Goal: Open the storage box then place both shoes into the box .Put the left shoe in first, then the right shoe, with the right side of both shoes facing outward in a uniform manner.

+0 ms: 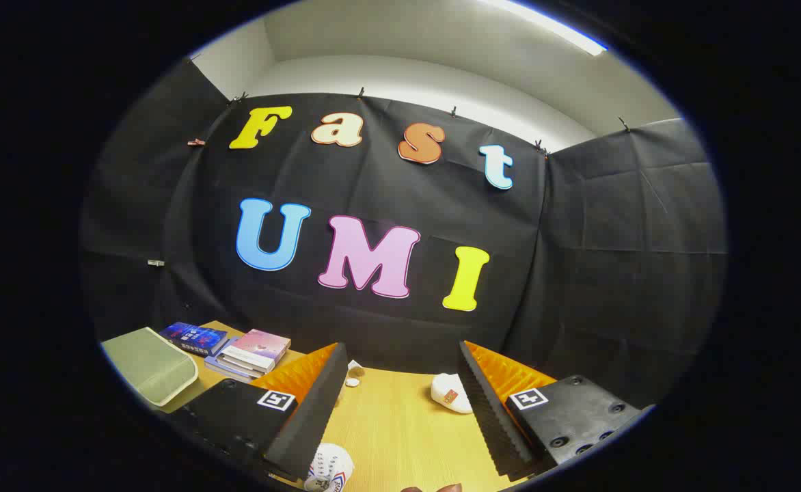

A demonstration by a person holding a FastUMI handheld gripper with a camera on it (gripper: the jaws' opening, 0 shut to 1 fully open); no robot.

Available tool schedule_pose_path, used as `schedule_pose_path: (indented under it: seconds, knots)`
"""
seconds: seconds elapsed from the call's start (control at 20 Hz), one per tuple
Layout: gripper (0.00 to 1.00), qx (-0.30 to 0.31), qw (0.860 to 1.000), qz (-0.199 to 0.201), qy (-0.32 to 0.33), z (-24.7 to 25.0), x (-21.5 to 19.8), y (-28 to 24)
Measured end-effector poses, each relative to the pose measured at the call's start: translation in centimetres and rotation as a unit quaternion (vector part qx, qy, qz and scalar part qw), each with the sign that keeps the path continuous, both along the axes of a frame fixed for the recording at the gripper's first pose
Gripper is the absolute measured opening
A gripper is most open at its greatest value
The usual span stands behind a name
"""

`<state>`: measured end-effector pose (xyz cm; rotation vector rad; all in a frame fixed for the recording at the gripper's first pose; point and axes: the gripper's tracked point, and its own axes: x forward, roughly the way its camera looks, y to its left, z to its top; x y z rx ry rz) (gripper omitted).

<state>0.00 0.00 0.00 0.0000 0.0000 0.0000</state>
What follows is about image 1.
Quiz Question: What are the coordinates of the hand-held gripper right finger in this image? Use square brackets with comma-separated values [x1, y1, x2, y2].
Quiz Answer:
[457, 340, 655, 480]

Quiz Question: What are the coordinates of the pink cover book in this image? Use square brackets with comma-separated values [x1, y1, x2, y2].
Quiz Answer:
[226, 329, 292, 373]

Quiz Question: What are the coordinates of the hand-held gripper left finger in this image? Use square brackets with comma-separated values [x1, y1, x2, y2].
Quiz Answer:
[172, 342, 350, 481]

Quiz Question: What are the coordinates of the white pouch with red label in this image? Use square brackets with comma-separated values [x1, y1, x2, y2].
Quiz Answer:
[431, 373, 475, 415]

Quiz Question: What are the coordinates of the black backdrop cloth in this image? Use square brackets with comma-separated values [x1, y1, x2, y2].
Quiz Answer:
[79, 58, 728, 411]

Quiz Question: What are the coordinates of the white canvas shoe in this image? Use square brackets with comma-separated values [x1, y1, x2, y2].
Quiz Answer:
[303, 443, 355, 492]

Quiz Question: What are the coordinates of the grey book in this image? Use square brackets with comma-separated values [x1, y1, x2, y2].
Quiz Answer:
[217, 352, 271, 378]

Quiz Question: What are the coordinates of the pale green storage box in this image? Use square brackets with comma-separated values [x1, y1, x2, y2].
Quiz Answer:
[102, 327, 200, 409]

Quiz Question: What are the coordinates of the dark blue book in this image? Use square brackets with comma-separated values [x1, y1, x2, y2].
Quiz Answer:
[159, 321, 229, 357]

